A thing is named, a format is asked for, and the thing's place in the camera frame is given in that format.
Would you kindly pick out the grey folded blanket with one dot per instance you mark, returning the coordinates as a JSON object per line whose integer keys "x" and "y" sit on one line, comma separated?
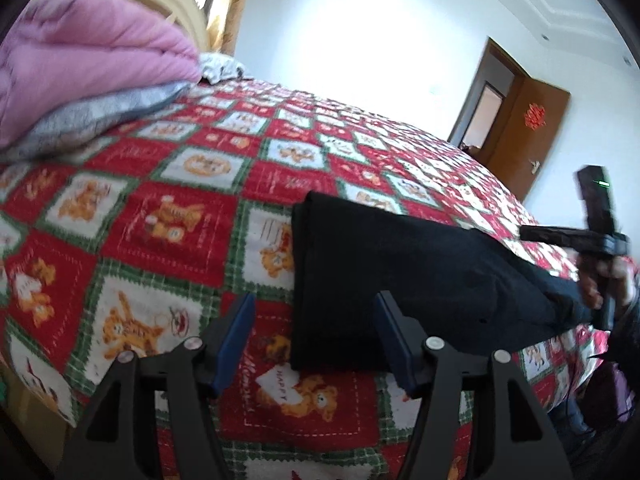
{"x": 75, "y": 125}

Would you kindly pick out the person's right hand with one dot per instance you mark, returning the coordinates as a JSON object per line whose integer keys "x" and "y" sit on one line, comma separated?
{"x": 620, "y": 280}

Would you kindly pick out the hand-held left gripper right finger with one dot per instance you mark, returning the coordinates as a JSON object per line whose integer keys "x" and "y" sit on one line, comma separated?
{"x": 395, "y": 345}

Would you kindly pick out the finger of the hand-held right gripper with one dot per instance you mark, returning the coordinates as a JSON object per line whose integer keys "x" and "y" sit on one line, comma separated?
{"x": 555, "y": 236}

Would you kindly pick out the grey patterned pillow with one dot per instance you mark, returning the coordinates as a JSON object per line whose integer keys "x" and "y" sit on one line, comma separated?
{"x": 220, "y": 67}

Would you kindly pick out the cream wooden headboard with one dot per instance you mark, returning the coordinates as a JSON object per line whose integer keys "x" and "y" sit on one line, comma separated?
{"x": 185, "y": 15}

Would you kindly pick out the red door decoration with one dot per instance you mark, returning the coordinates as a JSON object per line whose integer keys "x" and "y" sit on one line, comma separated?
{"x": 535, "y": 116}

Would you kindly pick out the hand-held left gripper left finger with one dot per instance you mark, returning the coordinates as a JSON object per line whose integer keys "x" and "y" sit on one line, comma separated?
{"x": 235, "y": 345}

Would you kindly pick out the yellow curtain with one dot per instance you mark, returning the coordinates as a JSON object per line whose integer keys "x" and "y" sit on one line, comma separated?
{"x": 235, "y": 10}

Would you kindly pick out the purple cloth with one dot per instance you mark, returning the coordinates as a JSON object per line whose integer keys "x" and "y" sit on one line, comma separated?
{"x": 615, "y": 390}

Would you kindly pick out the pink quilt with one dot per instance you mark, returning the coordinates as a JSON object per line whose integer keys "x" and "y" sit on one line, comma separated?
{"x": 85, "y": 60}

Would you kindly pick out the brown door frame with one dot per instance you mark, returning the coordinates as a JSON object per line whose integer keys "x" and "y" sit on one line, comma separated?
{"x": 481, "y": 67}

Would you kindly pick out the brown wooden door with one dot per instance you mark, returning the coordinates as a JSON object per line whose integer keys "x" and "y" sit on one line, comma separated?
{"x": 530, "y": 145}

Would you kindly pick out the red printed blanket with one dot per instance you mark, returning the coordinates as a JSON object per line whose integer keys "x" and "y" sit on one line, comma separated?
{"x": 175, "y": 220}

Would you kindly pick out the black pants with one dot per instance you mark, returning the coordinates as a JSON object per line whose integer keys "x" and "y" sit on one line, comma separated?
{"x": 400, "y": 270}

